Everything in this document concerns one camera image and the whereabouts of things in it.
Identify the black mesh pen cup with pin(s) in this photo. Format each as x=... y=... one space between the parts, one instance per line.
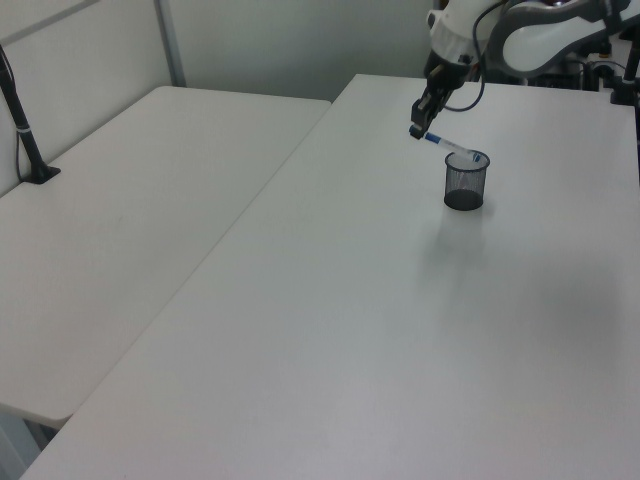
x=466 y=192

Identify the grey metal partition post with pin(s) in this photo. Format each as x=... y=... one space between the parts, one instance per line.
x=170 y=40

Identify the white side table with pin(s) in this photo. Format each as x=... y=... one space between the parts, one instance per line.
x=125 y=225

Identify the black pole with base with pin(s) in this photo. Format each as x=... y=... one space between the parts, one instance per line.
x=27 y=145

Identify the blue and white marker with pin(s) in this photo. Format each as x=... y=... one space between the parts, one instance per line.
x=447 y=144

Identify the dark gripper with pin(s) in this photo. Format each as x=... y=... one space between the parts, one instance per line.
x=450 y=75

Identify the black camera pole clamp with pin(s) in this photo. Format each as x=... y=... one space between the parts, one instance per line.
x=624 y=80

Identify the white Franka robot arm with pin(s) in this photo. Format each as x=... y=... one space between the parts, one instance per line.
x=530 y=40

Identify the dark background equipment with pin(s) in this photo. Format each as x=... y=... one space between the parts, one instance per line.
x=570 y=70

